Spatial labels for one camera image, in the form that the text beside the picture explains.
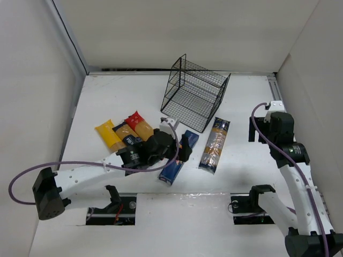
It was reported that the yellow spaghetti bag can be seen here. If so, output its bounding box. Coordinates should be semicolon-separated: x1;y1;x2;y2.
95;119;125;153

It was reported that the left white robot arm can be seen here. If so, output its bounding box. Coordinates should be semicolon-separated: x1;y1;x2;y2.
32;118;192;221

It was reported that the blue clear pasta bag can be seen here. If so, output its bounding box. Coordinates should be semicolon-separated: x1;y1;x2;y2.
198;117;230;173

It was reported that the aluminium rail right side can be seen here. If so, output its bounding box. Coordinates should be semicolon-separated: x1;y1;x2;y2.
266;73;283;101

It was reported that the dark blue la sicilia spaghetti bag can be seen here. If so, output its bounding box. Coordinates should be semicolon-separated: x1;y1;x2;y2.
113;121;142;146

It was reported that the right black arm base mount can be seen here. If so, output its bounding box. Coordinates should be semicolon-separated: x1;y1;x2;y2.
228;185;275;225

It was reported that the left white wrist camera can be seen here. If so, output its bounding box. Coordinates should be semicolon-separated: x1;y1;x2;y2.
159;117;179;135

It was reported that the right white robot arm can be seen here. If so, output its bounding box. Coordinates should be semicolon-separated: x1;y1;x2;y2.
248;110;342;256

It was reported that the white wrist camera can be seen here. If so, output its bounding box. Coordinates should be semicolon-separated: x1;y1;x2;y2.
264;101;286;123
159;117;179;135

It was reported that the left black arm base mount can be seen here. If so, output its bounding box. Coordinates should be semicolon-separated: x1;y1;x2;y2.
85;185;137;226

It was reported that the black wire mesh shelf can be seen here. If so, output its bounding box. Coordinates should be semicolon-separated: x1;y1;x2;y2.
160;54;230;133

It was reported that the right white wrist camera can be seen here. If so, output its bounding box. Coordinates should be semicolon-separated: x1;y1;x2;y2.
264;101;286;123

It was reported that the red spaghetti bag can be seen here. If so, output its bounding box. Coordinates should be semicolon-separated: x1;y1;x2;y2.
124;111;154;141

